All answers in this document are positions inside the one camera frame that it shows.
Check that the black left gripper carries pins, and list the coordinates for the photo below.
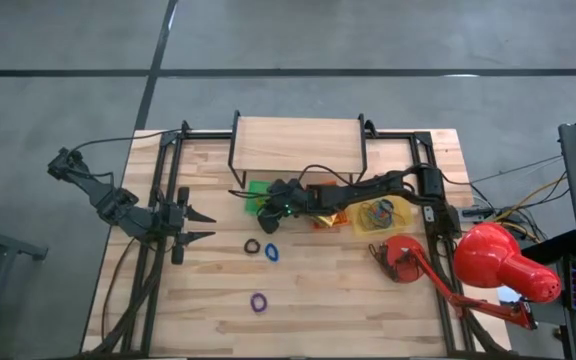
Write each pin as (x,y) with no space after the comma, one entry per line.
(173,220)

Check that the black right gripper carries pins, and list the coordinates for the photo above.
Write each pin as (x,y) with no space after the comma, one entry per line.
(293,200)

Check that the green plastic basket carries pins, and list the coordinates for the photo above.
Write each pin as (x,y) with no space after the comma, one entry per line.
(255,205)

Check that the orange plastic basket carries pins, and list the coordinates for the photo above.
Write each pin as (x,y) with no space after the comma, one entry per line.
(343,220)

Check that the black spiral coil band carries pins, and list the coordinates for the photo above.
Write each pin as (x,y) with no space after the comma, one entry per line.
(245,246)

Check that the blue spiral coil band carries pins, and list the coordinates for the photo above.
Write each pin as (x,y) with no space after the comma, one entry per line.
(267,252)

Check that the orange rubber band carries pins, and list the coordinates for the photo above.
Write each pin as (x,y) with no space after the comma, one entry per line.
(365,220)

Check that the purple spiral coil band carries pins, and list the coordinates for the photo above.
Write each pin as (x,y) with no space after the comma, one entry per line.
(251,302)

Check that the yellow plastic basket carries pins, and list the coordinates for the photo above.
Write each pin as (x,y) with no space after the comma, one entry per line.
(403,220)

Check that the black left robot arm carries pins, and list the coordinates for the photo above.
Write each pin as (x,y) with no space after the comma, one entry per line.
(113,205)

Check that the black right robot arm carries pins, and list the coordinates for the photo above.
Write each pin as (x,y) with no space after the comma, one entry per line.
(378,187)

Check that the red desk lamp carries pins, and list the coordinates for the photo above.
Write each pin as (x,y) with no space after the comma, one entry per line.
(493,255)

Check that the wooden shelf riser black legs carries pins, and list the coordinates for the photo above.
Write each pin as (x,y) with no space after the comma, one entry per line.
(298,145)

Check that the black metal table frame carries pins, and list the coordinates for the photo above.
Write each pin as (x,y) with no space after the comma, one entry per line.
(422,137)

